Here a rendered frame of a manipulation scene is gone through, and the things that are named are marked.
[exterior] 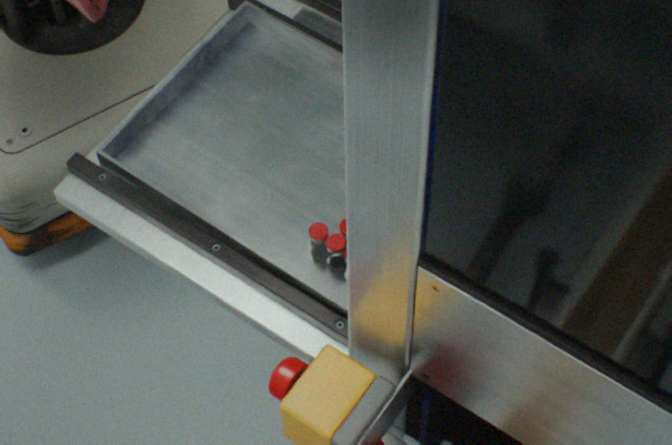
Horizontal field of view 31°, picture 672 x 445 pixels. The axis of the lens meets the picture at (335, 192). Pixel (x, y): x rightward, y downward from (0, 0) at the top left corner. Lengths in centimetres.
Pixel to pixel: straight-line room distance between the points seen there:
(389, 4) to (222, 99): 72
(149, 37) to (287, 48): 85
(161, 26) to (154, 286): 48
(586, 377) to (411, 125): 24
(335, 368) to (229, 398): 113
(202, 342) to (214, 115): 90
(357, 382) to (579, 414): 20
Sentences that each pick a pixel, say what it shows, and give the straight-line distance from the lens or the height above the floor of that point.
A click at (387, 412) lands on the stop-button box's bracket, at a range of 106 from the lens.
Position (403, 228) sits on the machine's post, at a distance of 86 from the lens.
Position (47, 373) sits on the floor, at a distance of 225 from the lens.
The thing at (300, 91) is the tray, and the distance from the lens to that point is 139.
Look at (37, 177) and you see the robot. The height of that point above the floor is 26.
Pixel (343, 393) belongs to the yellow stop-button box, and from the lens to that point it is 104.
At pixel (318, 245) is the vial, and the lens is 124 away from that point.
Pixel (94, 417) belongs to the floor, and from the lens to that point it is 219.
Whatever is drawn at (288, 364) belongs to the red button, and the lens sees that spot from 107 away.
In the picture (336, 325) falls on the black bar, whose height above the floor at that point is 90.
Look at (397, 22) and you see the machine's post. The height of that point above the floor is 146.
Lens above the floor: 198
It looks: 57 degrees down
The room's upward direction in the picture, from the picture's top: 2 degrees counter-clockwise
